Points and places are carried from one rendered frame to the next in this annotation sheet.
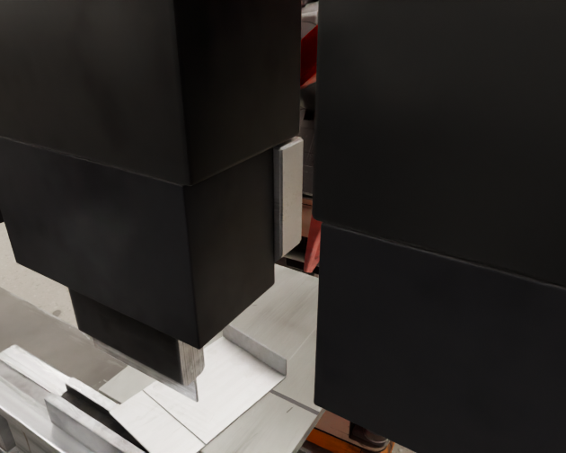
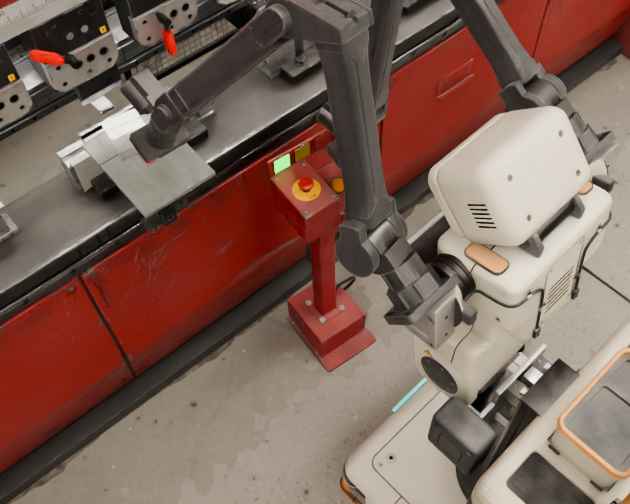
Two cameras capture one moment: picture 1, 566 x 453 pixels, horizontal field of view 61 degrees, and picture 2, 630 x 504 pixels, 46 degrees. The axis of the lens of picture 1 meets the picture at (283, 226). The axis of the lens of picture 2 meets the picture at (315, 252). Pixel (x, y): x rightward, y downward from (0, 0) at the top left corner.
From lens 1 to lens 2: 1.67 m
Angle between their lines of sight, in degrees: 78
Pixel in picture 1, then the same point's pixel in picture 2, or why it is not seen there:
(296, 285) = (182, 180)
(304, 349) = (134, 170)
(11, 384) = not seen: hidden behind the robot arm
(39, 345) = (261, 109)
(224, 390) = (125, 139)
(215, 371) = not seen: hidden behind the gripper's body
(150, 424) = (122, 118)
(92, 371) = (229, 131)
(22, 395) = not seen: hidden behind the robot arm
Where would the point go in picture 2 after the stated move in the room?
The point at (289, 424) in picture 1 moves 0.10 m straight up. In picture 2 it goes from (100, 156) to (87, 124)
